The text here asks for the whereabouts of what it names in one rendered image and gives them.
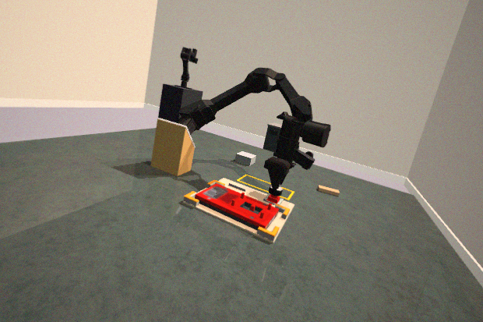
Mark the tan wooden bar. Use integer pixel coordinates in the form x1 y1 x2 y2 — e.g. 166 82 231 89
317 186 340 196

